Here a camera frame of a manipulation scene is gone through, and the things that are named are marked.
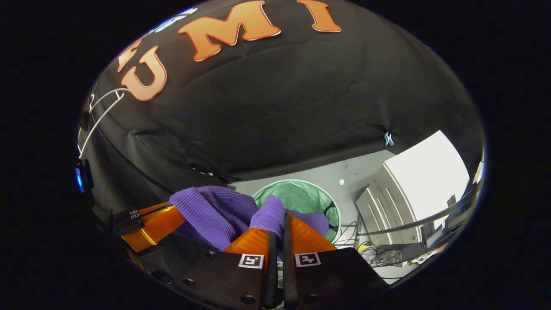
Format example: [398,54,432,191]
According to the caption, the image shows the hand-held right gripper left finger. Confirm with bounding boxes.
[170,228,279,310]

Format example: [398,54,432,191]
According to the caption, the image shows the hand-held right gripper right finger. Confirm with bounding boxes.
[282,213,389,310]

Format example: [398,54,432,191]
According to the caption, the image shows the purple ribbed knit garment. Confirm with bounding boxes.
[168,185,330,252]

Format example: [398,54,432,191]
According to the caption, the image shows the green mesh laundry hamper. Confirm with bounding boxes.
[252,179,341,244]

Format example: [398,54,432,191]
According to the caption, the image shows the empty white clothes hanger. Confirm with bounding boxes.
[77,88,132,158]

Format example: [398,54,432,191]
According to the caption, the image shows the black box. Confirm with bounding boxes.
[375,242,427,267]

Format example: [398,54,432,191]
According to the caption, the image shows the white cabinet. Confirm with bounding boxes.
[355,130,471,259]

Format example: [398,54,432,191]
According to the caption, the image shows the black backdrop cloth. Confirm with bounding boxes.
[75,0,487,224]

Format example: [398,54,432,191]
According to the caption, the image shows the tangle of black cables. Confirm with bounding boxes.
[335,220,412,268]

